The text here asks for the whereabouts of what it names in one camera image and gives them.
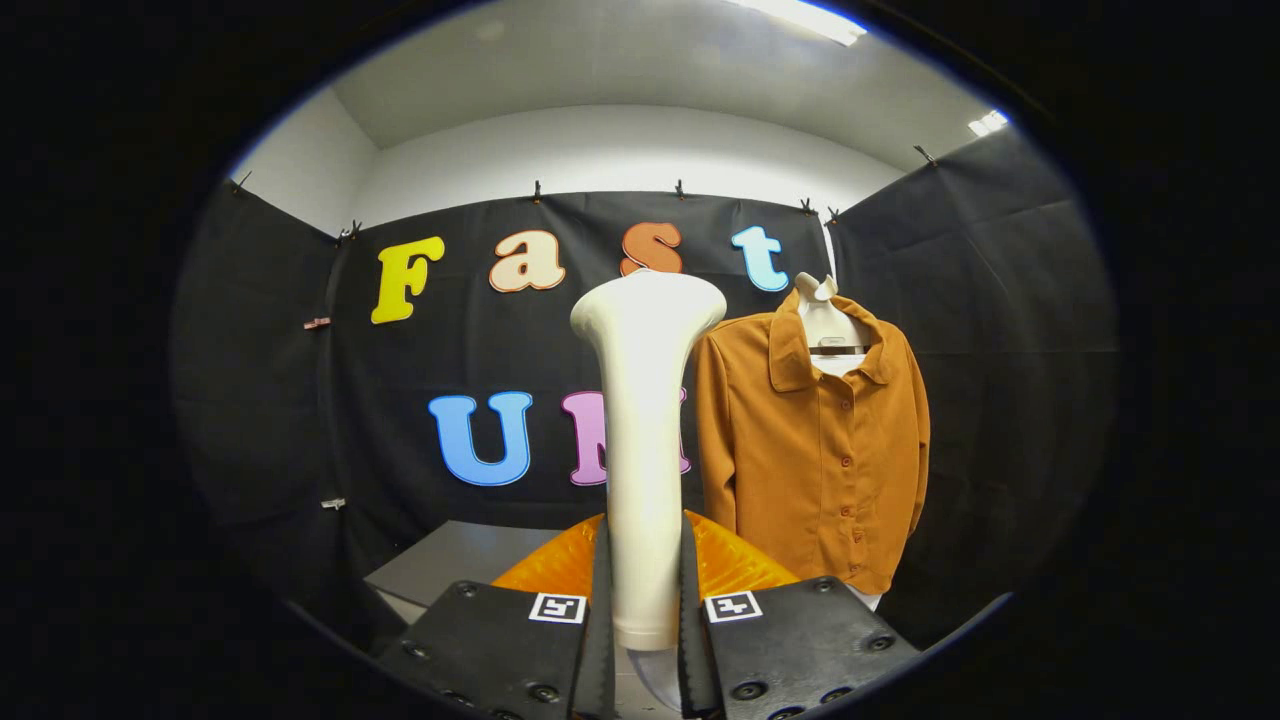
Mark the long ceiling light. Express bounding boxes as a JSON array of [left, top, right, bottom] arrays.
[[730, 0, 869, 47]]

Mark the grey cabinet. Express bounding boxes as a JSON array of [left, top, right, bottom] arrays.
[[363, 520, 606, 626]]

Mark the white garment hanger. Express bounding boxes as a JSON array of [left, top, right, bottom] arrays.
[[793, 272, 873, 378]]

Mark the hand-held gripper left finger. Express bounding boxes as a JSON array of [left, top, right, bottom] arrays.
[[378, 512, 616, 720]]

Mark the orange button shirt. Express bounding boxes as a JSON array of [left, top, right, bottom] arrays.
[[695, 288, 931, 598]]

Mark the black backdrop cloth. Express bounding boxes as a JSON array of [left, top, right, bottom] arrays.
[[170, 130, 1119, 651]]

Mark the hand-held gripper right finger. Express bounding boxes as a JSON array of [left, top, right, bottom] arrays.
[[678, 510, 921, 720]]

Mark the white garment steamer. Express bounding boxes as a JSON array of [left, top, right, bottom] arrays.
[[570, 270, 728, 713]]

